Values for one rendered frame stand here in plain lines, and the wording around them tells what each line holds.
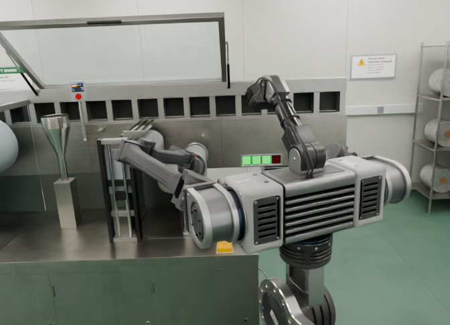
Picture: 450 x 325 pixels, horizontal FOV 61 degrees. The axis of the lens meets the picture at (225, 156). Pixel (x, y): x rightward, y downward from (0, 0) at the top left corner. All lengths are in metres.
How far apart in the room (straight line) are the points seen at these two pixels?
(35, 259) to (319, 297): 1.43
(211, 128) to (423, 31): 3.36
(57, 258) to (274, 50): 3.38
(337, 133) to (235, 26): 2.51
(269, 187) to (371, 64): 4.07
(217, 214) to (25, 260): 1.41
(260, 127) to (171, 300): 1.07
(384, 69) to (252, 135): 2.88
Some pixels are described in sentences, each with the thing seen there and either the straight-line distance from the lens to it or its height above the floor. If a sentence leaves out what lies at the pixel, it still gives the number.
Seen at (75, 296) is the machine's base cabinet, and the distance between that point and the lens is 2.13.
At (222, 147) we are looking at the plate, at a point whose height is 1.27.
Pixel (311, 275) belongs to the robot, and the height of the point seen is 1.27.
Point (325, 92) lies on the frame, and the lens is 2.38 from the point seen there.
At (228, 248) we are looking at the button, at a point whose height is 0.92.
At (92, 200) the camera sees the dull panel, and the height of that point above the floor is 0.96.
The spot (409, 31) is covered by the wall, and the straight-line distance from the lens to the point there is 5.01.
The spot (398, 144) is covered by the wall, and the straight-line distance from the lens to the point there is 5.13.
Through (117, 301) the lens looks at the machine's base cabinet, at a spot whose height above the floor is 0.65.
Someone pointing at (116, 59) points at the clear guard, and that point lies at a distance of 2.16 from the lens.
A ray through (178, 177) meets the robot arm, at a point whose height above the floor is 1.48.
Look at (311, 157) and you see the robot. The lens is 0.91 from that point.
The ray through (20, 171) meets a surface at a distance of 2.41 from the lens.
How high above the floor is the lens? 1.81
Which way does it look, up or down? 15 degrees down
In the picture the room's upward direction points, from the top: 2 degrees counter-clockwise
